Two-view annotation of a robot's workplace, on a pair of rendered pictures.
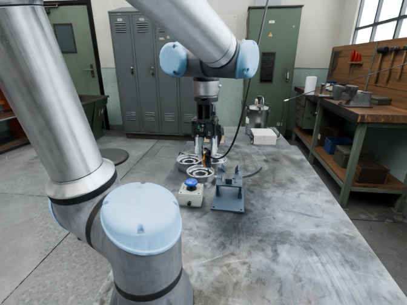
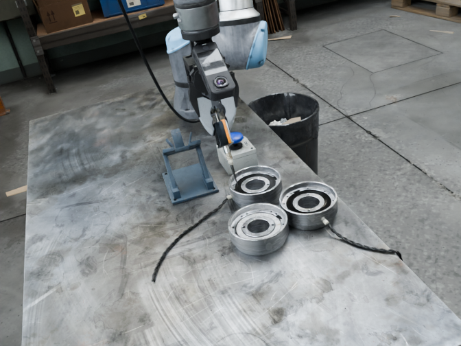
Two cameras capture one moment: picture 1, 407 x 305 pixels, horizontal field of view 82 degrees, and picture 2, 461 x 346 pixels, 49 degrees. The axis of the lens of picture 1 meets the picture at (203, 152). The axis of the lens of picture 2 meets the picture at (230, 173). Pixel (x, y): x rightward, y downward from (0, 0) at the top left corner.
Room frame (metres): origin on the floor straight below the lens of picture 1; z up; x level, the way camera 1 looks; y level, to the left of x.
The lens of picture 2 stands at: (1.56, -0.32, 1.38)
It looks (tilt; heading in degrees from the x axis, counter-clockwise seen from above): 32 degrees down; 159
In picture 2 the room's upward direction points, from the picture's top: 10 degrees counter-clockwise
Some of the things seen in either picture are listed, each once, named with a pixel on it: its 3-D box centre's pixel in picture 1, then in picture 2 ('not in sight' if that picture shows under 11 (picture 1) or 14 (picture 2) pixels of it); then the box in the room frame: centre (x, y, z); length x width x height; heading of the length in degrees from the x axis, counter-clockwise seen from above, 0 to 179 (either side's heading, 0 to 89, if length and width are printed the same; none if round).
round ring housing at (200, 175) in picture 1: (200, 175); (255, 187); (0.79, 0.01, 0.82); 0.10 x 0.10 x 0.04
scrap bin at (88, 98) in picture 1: (70, 120); not in sight; (3.63, 2.11, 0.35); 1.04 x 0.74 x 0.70; 83
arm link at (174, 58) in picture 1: (189, 60); not in sight; (0.60, 0.03, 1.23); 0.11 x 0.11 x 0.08; 56
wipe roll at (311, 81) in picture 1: (310, 85); not in sight; (2.80, -1.24, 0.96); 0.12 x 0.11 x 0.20; 83
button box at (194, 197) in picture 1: (191, 195); (236, 153); (0.65, 0.04, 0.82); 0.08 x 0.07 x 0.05; 173
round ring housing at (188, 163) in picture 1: (189, 163); (309, 206); (0.91, 0.06, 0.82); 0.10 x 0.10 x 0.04
